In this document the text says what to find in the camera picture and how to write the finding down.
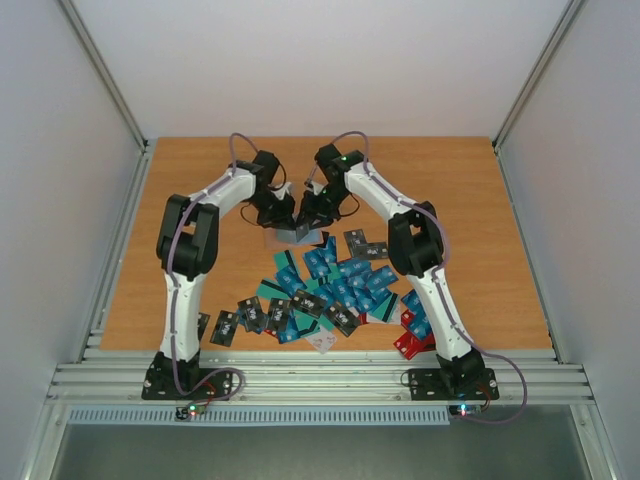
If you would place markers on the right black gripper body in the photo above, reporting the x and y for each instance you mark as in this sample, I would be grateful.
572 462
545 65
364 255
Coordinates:
314 211

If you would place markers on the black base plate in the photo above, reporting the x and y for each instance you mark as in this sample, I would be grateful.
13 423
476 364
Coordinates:
215 385
428 384

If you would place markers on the small circuit board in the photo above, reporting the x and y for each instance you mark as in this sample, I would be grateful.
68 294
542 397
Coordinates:
465 410
189 412

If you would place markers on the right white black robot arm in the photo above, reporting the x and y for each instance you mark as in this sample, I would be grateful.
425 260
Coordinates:
417 251

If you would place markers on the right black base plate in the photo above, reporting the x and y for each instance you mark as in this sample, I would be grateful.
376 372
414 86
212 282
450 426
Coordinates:
428 384

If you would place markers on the left small circuit board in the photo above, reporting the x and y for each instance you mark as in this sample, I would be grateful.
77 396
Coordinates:
189 412

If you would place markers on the right small circuit board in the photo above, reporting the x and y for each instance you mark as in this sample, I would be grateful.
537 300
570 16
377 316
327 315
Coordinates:
465 410

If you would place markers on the grey slotted cable duct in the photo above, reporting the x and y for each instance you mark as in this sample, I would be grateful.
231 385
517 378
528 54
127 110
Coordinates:
254 416

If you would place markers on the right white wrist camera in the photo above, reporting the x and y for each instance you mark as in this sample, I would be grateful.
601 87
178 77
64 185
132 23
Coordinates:
314 187

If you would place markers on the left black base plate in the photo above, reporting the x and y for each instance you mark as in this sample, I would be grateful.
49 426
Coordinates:
215 385

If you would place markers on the teal card magnetic stripe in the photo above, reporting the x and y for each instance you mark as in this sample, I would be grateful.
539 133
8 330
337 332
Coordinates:
269 289

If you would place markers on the black vip membership card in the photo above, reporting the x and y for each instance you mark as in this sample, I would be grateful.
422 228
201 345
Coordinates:
302 233

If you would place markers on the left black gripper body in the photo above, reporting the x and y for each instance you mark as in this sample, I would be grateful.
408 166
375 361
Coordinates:
271 211

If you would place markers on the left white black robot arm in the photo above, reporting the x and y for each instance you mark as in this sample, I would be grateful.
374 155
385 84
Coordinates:
187 248

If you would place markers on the white card with red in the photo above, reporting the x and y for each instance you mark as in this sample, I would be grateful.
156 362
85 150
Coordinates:
322 341

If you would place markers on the blue card right edge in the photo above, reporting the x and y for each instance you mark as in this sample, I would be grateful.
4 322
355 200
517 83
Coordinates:
417 324

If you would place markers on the far left black vip card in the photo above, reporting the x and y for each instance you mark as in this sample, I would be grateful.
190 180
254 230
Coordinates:
203 321

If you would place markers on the black card top right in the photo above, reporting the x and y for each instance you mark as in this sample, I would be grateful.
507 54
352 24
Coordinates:
354 238

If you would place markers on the red card front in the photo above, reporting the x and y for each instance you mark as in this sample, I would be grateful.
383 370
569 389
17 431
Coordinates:
409 346

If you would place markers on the black card far right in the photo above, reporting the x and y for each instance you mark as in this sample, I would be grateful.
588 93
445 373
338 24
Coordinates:
375 251

